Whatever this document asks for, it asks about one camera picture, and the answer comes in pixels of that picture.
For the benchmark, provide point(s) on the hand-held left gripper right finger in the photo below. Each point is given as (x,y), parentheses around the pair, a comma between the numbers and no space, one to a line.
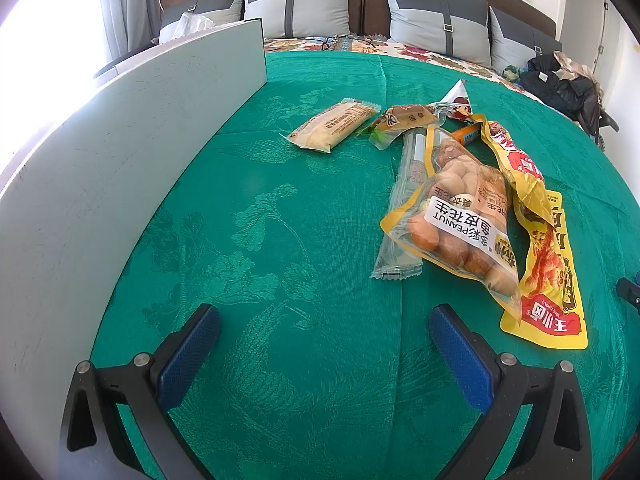
(462,355)

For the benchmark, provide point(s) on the grey pillows on bed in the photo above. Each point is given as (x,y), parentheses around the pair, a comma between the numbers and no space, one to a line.
(370,10)

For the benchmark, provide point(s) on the green patterned blanket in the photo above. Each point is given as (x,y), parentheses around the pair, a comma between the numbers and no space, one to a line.
(275,260)

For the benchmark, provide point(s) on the green cloth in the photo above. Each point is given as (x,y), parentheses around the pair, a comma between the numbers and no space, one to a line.
(511,74)

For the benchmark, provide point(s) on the white triangular snack packet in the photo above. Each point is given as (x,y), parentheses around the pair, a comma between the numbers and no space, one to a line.
(457,97)

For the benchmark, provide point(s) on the peanut snack packet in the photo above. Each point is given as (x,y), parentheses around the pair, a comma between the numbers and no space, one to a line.
(465,220)

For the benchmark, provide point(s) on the black jacket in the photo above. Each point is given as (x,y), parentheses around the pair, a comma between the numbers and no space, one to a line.
(560,90)

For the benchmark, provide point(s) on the grey curtain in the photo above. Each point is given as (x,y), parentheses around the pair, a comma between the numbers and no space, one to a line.
(132,5)

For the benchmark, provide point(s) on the clear plastic bag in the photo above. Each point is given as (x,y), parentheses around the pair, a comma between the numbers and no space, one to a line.
(192,25)

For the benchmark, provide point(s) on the clear long snack packet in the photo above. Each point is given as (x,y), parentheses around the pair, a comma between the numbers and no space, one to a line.
(412,160)

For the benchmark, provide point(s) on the large yellow snack packet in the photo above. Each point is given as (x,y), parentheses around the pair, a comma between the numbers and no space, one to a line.
(555,280)

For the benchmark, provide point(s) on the beige cloth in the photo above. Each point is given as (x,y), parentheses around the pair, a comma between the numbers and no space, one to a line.
(575,67)

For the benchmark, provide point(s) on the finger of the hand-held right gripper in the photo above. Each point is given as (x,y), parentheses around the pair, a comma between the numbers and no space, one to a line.
(631,292)

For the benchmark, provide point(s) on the white cardboard box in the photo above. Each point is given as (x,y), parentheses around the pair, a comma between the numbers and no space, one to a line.
(100,185)

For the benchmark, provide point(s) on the grey pillow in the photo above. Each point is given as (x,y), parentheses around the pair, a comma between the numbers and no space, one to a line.
(300,7)
(515,40)
(435,20)
(210,5)

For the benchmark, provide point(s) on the brown meat snack packet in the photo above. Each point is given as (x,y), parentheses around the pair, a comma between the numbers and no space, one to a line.
(405,117)

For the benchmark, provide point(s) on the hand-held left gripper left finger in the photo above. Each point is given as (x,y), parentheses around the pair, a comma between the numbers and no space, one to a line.
(187,355)

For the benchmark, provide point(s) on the yellow and red snack packet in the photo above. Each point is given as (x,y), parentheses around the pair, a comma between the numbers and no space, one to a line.
(520,165)

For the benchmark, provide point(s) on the beige bread packet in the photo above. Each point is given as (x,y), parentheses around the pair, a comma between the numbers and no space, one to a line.
(330,125)

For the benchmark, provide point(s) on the orange sausage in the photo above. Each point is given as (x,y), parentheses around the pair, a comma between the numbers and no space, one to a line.
(465,134)

